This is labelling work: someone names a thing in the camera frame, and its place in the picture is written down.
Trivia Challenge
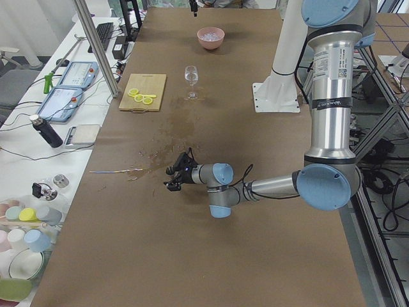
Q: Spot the upper teach pendant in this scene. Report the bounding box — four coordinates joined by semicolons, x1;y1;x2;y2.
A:
57;61;99;90

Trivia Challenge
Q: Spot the pink bowl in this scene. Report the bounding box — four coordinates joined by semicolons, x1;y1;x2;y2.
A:
196;26;225;50

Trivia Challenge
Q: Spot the small steel weight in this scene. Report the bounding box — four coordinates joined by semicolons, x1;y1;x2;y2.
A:
52;174;70;189

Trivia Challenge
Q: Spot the yellow cup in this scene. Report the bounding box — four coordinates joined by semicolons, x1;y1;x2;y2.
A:
19;207;39;222

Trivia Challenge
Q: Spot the aluminium frame post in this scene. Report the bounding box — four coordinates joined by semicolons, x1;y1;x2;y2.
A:
73;0;120;98

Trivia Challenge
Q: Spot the white kitchen scale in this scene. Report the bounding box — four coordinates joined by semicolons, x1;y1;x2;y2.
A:
64;124;100;148

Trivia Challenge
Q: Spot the green handled grabber tool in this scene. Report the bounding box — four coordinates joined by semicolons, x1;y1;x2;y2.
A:
43;34;86;94

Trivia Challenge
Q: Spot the pile of clear ice cubes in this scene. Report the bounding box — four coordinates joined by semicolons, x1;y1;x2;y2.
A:
200;32;221;42

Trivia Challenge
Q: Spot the grey cup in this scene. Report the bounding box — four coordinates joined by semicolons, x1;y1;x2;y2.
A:
36;205;63;226

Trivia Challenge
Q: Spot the light blue cup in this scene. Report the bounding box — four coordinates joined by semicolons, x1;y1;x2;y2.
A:
24;229;51;253

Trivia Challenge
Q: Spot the mint green cup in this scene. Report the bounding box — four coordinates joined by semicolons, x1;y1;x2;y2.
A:
5;206;22;221

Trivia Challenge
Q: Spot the clear wine glass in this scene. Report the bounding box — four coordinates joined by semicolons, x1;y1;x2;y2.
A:
184;65;199;99

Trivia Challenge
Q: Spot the lower teach pendant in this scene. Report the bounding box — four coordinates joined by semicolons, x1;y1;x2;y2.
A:
36;87;83;123

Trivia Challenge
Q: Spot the white cup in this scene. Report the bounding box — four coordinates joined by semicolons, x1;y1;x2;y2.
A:
7;228;28;251

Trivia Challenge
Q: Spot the middle lemon slice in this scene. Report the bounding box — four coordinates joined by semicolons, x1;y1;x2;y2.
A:
134;94;144;102

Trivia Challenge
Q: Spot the far lemon slice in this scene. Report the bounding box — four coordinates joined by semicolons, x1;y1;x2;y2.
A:
128;88;139;97

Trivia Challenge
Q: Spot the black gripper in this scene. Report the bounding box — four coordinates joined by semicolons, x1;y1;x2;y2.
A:
164;166;194;191

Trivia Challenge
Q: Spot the lemon slice near handle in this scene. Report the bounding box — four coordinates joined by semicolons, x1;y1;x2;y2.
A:
143;97;153;105

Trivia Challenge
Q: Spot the black power adapter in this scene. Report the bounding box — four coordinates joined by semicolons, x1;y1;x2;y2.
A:
112;36;128;60

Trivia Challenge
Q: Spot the white green rimmed bowl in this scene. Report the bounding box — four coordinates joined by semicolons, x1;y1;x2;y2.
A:
8;249;45;279

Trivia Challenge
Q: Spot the teach pendant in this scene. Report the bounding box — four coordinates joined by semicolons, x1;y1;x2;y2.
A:
57;61;99;90
36;87;83;123

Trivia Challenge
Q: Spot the black water bottle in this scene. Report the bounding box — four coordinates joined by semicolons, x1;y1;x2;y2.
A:
29;114;63;148

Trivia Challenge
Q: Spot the black keyboard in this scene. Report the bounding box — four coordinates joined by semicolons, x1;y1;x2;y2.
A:
96;22;114;51

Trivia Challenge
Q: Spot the bamboo cutting board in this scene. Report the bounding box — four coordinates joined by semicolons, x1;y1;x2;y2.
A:
118;74;167;113

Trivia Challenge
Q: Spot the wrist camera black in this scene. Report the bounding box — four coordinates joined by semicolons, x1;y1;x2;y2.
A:
173;152;194;171

